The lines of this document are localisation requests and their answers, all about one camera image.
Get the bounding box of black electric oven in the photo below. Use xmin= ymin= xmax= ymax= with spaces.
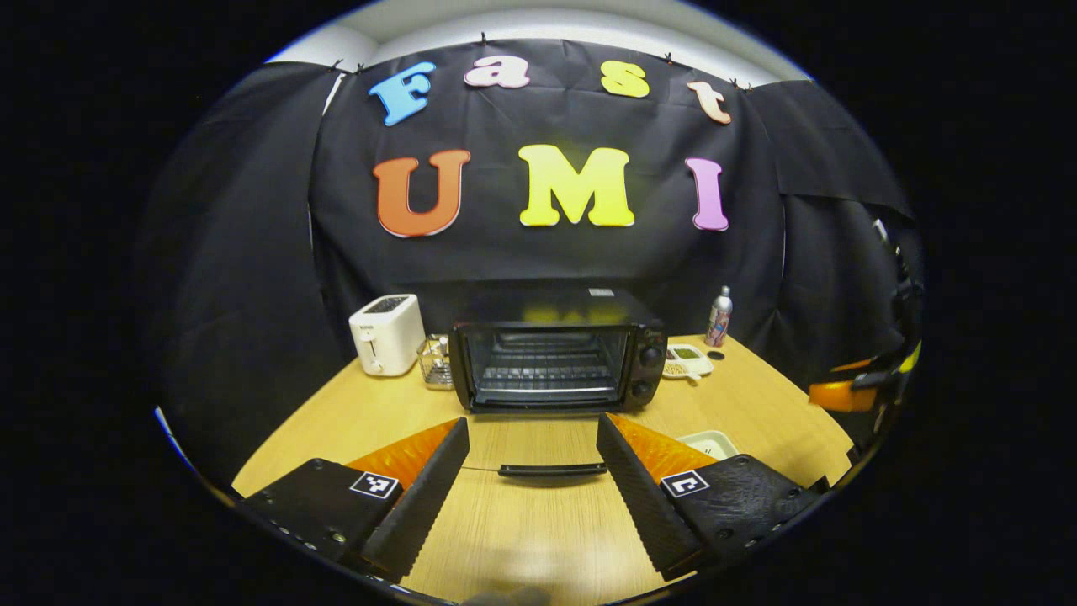
xmin=448 ymin=286 xmax=671 ymax=480

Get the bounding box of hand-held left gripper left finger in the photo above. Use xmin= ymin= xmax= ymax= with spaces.
xmin=237 ymin=416 xmax=471 ymax=583

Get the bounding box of silver drink bottle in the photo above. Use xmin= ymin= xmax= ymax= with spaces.
xmin=705 ymin=285 xmax=734 ymax=348

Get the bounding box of white divided dish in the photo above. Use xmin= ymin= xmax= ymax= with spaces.
xmin=662 ymin=343 xmax=714 ymax=382

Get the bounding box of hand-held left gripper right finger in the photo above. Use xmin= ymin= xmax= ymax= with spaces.
xmin=596 ymin=412 xmax=832 ymax=583

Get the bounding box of black backdrop cloth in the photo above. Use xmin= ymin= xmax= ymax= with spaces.
xmin=135 ymin=38 xmax=926 ymax=497

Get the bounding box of white toaster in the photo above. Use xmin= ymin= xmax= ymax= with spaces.
xmin=349 ymin=294 xmax=427 ymax=377

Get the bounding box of cream square plate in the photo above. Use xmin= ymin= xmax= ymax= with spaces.
xmin=676 ymin=430 xmax=741 ymax=460

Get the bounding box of small wire basket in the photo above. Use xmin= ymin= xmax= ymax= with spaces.
xmin=417 ymin=334 xmax=456 ymax=391

